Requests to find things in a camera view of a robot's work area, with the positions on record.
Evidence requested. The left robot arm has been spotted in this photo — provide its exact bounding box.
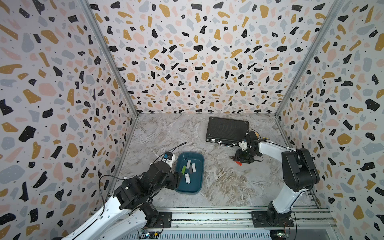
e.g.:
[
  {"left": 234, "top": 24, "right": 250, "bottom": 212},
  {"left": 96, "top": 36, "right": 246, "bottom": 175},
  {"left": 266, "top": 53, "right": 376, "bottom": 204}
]
[{"left": 65, "top": 162, "right": 182, "bottom": 240}]

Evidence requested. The teal plastic storage box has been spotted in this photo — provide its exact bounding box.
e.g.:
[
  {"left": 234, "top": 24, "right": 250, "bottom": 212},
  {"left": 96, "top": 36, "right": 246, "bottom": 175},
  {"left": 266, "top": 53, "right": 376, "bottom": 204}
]
[{"left": 175, "top": 152, "right": 205, "bottom": 195}]

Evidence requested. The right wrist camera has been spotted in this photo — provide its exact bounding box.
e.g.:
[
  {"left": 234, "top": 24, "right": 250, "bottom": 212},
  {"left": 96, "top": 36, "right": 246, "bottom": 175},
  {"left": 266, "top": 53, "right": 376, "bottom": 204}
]
[{"left": 239, "top": 141, "right": 249, "bottom": 152}]

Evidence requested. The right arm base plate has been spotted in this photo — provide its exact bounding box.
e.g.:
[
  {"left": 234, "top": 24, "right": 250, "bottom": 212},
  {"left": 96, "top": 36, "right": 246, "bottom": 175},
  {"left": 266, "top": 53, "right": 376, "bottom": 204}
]
[{"left": 251, "top": 211, "right": 294, "bottom": 228}]

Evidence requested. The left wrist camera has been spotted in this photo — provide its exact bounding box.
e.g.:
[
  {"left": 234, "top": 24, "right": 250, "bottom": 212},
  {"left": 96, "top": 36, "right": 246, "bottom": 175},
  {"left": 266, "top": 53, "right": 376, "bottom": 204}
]
[{"left": 161, "top": 152, "right": 176, "bottom": 168}]

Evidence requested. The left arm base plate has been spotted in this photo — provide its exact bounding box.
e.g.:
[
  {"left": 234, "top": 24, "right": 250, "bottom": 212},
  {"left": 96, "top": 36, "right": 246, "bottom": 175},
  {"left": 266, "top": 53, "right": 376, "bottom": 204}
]
[{"left": 148, "top": 212, "right": 173, "bottom": 229}]

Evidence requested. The black briefcase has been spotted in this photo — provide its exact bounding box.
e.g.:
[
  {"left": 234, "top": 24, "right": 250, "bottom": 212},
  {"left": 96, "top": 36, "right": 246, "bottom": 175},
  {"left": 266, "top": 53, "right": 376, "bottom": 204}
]
[{"left": 206, "top": 117, "right": 250, "bottom": 147}]

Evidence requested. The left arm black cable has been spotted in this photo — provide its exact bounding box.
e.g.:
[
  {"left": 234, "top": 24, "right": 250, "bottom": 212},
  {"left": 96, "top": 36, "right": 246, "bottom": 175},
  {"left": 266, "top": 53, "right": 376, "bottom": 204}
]
[{"left": 71, "top": 141, "right": 188, "bottom": 238}]

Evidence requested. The white usb flash drive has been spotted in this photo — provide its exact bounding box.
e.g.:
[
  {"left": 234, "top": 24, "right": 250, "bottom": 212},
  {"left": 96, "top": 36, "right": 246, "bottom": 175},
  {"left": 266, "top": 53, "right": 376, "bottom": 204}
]
[{"left": 185, "top": 174, "right": 191, "bottom": 184}]

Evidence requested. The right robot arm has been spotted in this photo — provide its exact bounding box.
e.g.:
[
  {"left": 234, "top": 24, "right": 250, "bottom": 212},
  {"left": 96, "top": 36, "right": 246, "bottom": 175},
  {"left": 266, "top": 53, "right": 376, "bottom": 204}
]
[{"left": 232, "top": 132, "right": 320, "bottom": 225}]

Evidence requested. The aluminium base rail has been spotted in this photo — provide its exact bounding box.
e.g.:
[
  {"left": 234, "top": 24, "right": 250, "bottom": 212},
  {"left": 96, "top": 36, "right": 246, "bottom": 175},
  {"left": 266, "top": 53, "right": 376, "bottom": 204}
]
[{"left": 83, "top": 206, "right": 340, "bottom": 240}]

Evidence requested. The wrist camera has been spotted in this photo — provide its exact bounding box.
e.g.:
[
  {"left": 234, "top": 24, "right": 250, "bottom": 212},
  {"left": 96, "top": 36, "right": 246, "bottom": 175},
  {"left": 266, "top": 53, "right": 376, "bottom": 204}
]
[
  {"left": 161, "top": 152, "right": 176, "bottom": 168},
  {"left": 239, "top": 141, "right": 249, "bottom": 152}
]

